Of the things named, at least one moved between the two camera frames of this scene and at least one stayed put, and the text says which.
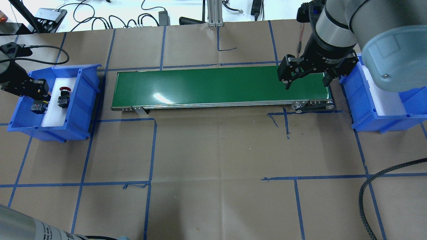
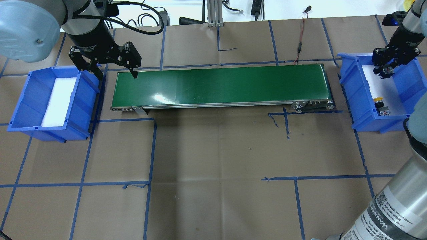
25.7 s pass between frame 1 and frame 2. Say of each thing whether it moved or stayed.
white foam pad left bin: stayed
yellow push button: moved
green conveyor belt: stayed
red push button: moved
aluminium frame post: stayed
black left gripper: moved
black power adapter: stayed
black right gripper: moved
